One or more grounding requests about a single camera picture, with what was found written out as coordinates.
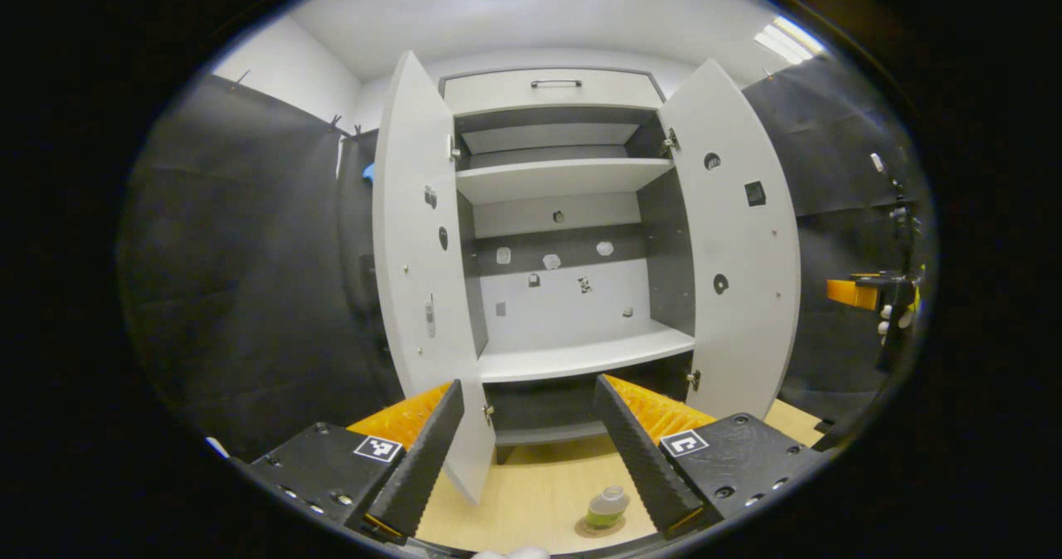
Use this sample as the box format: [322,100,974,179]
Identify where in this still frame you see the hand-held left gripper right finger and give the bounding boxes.
[593,374,831,541]

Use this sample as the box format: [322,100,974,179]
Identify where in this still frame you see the white grey cabinet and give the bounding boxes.
[440,66,698,464]

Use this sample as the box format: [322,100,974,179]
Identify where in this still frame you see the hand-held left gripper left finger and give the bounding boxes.
[247,379,465,546]

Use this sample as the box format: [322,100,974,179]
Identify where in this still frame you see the white cabinet drawer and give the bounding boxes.
[442,68,665,116]

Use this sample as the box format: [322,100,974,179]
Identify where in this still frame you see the clear bottle green label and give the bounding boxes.
[586,485,630,530]

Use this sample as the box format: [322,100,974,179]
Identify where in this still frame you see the white cabinet door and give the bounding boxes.
[660,59,802,423]
[372,51,497,506]

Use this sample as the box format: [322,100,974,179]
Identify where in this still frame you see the round brown coaster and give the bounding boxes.
[575,516,627,539]

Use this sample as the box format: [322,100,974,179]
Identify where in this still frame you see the ceiling light panel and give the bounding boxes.
[755,17,826,64]

